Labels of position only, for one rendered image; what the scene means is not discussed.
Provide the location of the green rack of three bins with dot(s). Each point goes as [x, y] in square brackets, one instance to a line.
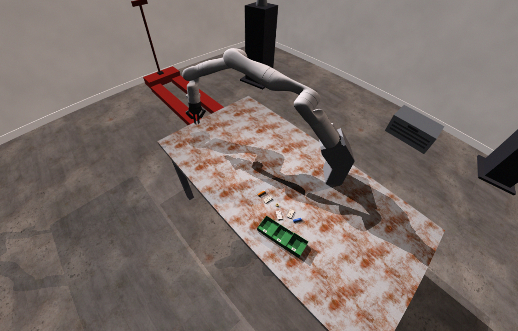
[282, 236]

